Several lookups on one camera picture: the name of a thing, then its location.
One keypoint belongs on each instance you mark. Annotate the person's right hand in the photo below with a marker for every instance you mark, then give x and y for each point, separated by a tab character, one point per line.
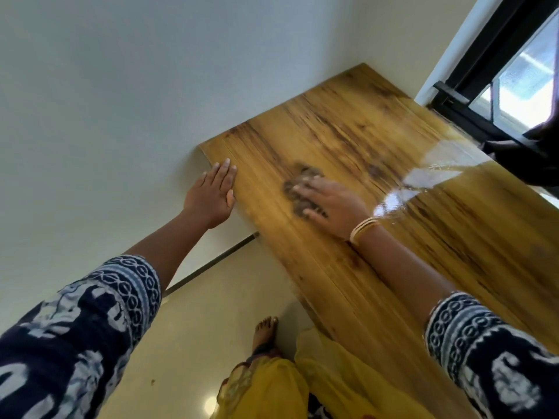
340	209

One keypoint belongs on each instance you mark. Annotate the blue white patterned top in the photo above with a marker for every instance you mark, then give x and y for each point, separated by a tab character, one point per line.
65	336

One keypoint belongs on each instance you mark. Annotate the person's right forearm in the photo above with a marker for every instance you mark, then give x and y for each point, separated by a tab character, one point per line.
406	274

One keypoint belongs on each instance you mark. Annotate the black framed window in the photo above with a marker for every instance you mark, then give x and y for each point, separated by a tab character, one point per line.
476	74

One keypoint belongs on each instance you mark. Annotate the wooden table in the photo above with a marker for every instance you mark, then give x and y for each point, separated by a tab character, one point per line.
393	301

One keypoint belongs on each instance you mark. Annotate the gold bangles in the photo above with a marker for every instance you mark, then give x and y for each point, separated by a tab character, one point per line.
362	229

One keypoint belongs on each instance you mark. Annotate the person's left hand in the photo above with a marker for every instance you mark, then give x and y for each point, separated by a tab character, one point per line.
212	198

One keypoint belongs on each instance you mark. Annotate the brown striped cleaning cloth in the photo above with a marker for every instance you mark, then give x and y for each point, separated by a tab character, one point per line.
300	205

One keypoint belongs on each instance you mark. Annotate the person's left foot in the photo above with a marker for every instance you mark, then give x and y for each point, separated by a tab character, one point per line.
264	336

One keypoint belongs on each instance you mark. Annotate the person's left forearm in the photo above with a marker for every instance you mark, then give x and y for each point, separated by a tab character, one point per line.
170	253

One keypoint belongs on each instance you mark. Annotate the yellow garment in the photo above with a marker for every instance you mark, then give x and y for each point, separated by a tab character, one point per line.
340	388

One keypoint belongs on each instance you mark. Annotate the brown leaf-patterned curtain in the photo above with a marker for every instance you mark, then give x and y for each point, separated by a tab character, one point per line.
524	161

